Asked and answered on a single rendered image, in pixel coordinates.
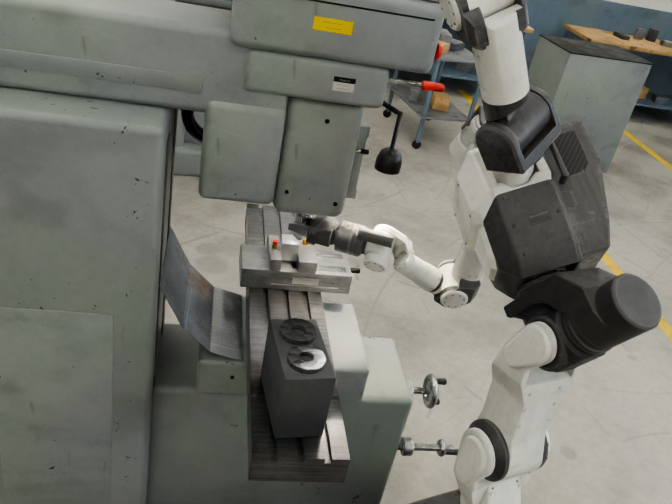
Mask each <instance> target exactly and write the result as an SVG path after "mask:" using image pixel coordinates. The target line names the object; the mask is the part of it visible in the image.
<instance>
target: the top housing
mask: <svg viewBox="0 0 672 504"><path fill-rule="evenodd" d="M443 21H444V16H443V13H442V10H441V7H440V3H433V2H427V1H421V0H232V9H231V30H230V38H231V41H232V42H233V43H234V44H235V45H237V46H241V47H248V48H255V49H261V50H268V51H275V52H281V53H288V54H295V55H302V56H308V57H315V58H322V59H328V60H335V61H342V62H348V63H355V64H362V65H369V66H375V67H382V68H389V69H395V70H402V71H409V72H415V73H427V72H428V71H429V70H430V69H431V67H432V65H433V61H434V57H435V53H436V49H437V45H438V41H439V37H440V33H441V29H442V25H443Z"/></svg>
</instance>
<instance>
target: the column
mask: <svg viewBox="0 0 672 504"><path fill-rule="evenodd" d="M177 113H178V109H175V108H167V107H160V106H152V105H144V104H136V103H128V102H121V101H113V100H105V99H97V98H90V97H82V96H74V95H66V94H59V93H51V92H43V91H35V90H28V89H20V88H12V87H4V86H0V504H146V500H147V482H148V464H149V446H150V428H151V410H152V393H153V388H154V387H155V380H156V373H157V358H158V352H159V346H160V339H161V335H162V334H163V328H164V319H165V304H166V298H165V296H164V294H163V292H162V290H161V288H160V287H159V285H160V283H161V277H162V271H163V262H164V257H165V251H166V245H167V240H168V237H169V232H170V224H171V209H172V193H173V177H174V161H175V145H176V129H177Z"/></svg>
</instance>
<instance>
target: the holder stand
mask: <svg viewBox="0 0 672 504"><path fill-rule="evenodd" d="M261 379H262V384H263V389H264V393H265V398H266V403H267V407H268V412H269V416H270V421H271V426H272V430H273V435H274V438H293V437H309V436H322V435H323V431H324V427H325V423H326V419H327V415H328V410H329V406H330V402H331V398H332V394H333V389H334V385H335V381H336V376H335V373H334V370H333V368H332V365H331V362H330V359H329V356H328V353H327V350H326V347H325V345H324V342H323V339H322V336H321V333H320V330H319V327H318V325H317V322H316V320H315V319H298V318H292V319H271V320H270V321H269V327H268V333H267V339H266V345H265V352H264V358H263V364H262V370H261Z"/></svg>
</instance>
